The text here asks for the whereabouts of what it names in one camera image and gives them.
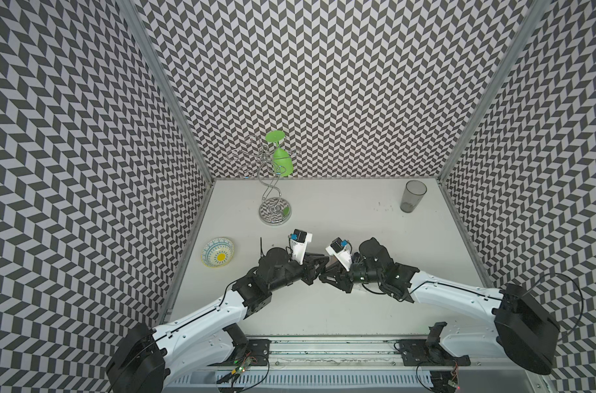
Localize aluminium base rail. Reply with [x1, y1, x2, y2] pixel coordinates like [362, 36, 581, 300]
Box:
[166, 336, 554, 392]

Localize right circuit board wires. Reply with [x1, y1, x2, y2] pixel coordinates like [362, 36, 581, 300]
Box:
[415, 362, 461, 393]

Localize left circuit board wires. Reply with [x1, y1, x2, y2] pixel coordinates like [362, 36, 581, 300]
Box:
[215, 355, 270, 393]

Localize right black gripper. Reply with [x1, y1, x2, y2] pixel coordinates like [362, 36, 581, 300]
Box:
[317, 259, 382, 293]

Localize green plastic goblet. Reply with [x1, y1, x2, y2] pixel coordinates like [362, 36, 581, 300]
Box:
[265, 130, 294, 178]

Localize black mounting plate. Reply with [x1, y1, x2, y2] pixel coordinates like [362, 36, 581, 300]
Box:
[394, 322, 471, 367]
[209, 324, 271, 366]

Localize metal wire cup stand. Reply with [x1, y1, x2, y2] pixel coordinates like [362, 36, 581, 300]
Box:
[240, 134, 293, 226]

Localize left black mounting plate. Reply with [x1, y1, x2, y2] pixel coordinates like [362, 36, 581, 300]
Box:
[209, 324, 271, 366]

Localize grey glass tumbler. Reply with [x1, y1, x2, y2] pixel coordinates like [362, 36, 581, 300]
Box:
[400, 180, 427, 213]

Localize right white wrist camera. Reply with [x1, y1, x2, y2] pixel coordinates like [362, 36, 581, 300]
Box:
[326, 237, 352, 272]

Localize yellow blue patterned bowl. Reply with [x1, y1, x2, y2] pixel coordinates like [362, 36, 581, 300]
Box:
[201, 237, 235, 268]

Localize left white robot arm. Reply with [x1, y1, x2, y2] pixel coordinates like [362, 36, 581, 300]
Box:
[106, 247, 330, 392]

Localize circuit board wires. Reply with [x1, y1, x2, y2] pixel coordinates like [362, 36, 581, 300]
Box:
[415, 362, 461, 393]
[215, 355, 270, 393]

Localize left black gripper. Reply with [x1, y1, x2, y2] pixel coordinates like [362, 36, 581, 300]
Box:
[268, 250, 328, 291]

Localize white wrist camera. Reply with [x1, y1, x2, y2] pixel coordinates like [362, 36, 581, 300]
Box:
[326, 237, 352, 272]
[289, 229, 313, 265]

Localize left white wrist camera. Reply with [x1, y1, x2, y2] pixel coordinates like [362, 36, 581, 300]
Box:
[289, 229, 313, 265]

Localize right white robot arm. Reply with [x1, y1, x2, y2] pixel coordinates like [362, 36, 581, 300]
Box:
[319, 237, 560, 375]

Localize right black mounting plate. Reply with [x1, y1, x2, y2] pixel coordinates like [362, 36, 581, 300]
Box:
[394, 322, 471, 367]

